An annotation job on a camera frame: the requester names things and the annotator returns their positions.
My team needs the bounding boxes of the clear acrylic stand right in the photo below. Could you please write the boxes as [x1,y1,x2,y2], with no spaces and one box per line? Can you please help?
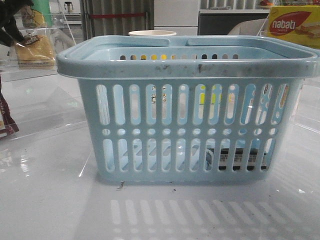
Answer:
[256,14,270,37]

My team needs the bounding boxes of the white drawer cabinet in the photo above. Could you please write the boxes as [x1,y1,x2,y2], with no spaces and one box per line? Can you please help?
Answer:
[153,0,201,36]

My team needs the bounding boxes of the light blue plastic basket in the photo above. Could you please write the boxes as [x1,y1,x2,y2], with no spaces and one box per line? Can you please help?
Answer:
[56,35,320,183]

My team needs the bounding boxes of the bread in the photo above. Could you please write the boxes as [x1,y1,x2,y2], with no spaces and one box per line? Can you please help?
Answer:
[14,35,56,70]

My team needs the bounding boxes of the white paper cup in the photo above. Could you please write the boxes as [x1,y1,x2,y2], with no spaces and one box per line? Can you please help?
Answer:
[128,29,177,37]

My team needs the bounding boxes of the dark brown snack packet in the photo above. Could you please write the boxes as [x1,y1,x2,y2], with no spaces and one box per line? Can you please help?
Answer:
[0,83,20,140]

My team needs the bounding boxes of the clear acrylic shelf left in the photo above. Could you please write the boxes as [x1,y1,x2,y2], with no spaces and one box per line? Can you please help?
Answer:
[0,12,87,141]

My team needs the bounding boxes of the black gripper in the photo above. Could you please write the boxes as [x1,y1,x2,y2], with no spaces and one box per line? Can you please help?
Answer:
[0,0,34,47]

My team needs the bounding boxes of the dark tissue pack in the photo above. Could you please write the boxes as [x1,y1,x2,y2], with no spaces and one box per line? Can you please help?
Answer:
[204,147,267,171]

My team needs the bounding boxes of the green cartoon drink can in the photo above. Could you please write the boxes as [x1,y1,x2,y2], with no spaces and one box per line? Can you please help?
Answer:
[20,0,53,29]

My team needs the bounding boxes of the yellow nabati wafer box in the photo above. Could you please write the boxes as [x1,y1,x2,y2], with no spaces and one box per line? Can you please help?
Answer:
[263,5,320,49]

